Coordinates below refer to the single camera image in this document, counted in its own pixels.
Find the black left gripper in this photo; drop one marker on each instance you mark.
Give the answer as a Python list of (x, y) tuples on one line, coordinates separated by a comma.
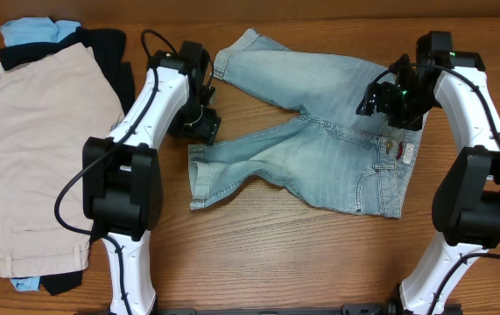
[(201, 127)]

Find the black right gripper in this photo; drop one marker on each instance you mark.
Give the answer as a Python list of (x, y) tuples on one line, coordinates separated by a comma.
[(387, 94)]

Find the light blue denim shorts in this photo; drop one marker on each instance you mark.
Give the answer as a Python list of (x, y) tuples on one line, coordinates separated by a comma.
[(328, 155)]

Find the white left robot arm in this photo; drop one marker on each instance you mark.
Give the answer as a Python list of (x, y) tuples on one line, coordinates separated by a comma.
[(122, 186)]

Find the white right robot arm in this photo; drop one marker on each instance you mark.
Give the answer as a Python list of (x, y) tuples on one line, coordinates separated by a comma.
[(466, 205)]

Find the black garment with logo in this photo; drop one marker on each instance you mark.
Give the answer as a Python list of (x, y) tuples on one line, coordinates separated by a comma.
[(109, 52)]

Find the light blue garment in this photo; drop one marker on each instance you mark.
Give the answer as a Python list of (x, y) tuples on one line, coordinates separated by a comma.
[(28, 30)]

